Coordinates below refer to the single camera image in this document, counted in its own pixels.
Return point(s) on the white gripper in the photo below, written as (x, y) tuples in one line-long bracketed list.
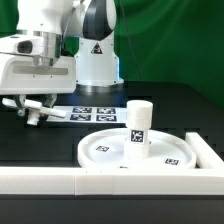
[(32, 64)]

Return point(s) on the white cross-shaped table base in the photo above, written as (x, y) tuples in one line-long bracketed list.
[(35, 108)]

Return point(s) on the white round table top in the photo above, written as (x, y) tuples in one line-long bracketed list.
[(140, 150)]

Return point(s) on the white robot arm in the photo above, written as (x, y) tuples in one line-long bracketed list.
[(92, 20)]

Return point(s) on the white marker sheet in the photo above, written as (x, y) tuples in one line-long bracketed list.
[(84, 114)]

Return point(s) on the white L-shaped fence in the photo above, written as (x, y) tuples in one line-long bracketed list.
[(206, 179)]

